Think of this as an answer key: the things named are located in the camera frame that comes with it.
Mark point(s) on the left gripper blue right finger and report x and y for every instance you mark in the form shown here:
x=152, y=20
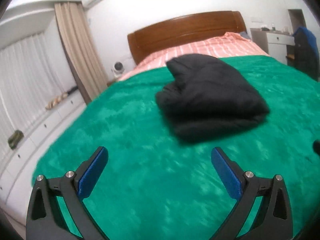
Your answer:
x=240, y=187

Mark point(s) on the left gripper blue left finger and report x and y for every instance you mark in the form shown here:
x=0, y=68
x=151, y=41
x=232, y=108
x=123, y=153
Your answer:
x=75, y=188

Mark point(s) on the black puffer jacket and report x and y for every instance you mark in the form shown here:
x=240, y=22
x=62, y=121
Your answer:
x=208, y=99

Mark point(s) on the white low window cabinet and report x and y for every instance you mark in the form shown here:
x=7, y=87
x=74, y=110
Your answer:
x=55, y=120

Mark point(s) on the dark green small object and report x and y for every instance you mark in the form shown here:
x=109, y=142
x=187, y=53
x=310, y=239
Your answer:
x=15, y=138

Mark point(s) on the green bed blanket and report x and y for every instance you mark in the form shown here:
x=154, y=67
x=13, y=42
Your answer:
x=156, y=187

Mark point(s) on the white sheer curtain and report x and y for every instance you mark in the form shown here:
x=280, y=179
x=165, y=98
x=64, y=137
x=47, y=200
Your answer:
x=32, y=74

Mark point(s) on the beige curtain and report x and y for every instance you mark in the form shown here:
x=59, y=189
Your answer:
x=83, y=59

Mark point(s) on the pink striped bed sheet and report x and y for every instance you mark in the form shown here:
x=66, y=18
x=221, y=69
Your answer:
x=228, y=45

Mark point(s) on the hanging black and blue coat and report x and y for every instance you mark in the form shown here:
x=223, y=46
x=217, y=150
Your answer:
x=306, y=53

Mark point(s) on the white dresser cabinet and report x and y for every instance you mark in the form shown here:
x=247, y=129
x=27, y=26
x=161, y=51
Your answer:
x=277, y=45

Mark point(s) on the brown wooden headboard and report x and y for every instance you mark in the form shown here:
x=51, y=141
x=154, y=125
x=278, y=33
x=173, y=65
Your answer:
x=183, y=30

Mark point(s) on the braided rope item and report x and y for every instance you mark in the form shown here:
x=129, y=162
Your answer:
x=53, y=103

